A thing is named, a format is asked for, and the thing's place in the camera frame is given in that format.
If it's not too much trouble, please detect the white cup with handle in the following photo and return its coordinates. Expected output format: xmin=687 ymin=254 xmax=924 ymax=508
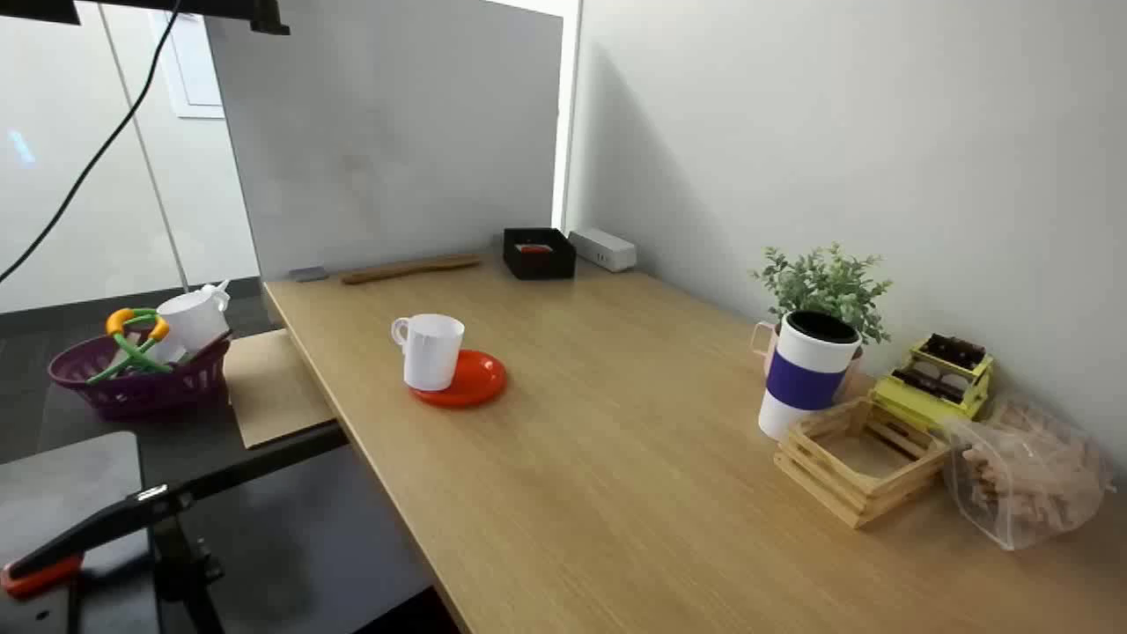
xmin=389 ymin=311 xmax=470 ymax=394

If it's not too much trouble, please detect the orange round plate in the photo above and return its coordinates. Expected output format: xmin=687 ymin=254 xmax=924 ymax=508
xmin=404 ymin=345 xmax=515 ymax=412

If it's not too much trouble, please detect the tall white cup blue band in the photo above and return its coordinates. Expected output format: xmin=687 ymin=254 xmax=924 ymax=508
xmin=754 ymin=305 xmax=864 ymax=442

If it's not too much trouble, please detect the black open box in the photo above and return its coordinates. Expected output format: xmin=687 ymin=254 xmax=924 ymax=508
xmin=500 ymin=224 xmax=579 ymax=281

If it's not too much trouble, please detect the white rectangular device box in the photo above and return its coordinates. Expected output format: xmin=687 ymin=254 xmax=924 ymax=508
xmin=567 ymin=220 xmax=640 ymax=274

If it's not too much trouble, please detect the long wooden stick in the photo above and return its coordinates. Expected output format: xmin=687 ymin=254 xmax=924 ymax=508
xmin=338 ymin=254 xmax=485 ymax=290

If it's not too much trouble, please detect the green plant in pink pot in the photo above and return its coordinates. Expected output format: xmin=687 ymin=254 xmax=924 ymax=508
xmin=749 ymin=239 xmax=896 ymax=379

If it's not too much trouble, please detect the wooden slat crate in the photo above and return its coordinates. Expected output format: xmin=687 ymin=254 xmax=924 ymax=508
xmin=771 ymin=394 xmax=958 ymax=531

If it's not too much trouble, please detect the tan cardboard sheet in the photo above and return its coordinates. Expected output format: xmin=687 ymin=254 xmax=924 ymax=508
xmin=220 ymin=327 xmax=344 ymax=453

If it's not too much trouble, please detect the black side table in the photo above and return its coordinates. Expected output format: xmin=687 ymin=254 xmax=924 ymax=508
xmin=0 ymin=274 xmax=466 ymax=634

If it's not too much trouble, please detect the white plastic pitcher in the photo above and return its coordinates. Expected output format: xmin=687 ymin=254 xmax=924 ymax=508
xmin=153 ymin=279 xmax=235 ymax=366

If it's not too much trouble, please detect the yellow green box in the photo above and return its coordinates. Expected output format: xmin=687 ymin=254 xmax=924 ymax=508
xmin=868 ymin=331 xmax=999 ymax=428

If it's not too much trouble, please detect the green plastic toy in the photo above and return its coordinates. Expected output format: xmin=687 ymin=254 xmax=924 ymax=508
xmin=89 ymin=305 xmax=175 ymax=386

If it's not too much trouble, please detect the purple plastic basket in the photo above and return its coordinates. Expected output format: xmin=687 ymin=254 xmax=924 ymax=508
xmin=44 ymin=331 xmax=235 ymax=422

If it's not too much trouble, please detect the orange yellow toy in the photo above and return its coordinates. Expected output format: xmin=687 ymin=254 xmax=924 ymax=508
xmin=101 ymin=302 xmax=174 ymax=345

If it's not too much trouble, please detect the clear bag of wood pieces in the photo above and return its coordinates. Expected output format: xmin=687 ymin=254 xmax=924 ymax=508
xmin=938 ymin=392 xmax=1121 ymax=556

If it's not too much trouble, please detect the black tripod arm orange handle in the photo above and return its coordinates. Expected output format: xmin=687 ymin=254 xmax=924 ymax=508
xmin=0 ymin=420 xmax=353 ymax=634

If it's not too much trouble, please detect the black overhead mount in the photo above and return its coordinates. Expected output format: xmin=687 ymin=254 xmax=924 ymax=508
xmin=0 ymin=0 xmax=292 ymax=38

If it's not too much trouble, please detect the black hanging cable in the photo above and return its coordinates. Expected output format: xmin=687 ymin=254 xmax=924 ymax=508
xmin=0 ymin=0 xmax=190 ymax=290

